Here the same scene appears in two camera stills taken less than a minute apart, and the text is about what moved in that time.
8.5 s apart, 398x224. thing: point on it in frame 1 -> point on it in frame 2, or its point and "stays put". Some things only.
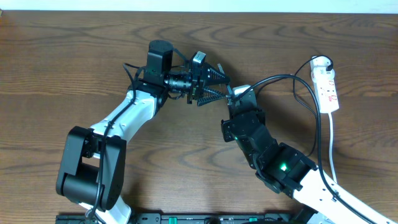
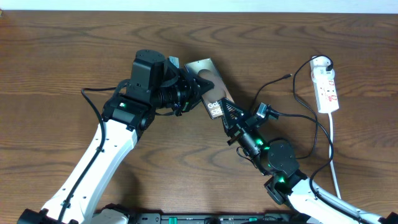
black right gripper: [231, 109] -> [240, 126]
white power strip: [324, 84] stays put
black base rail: [186, 218] stays put
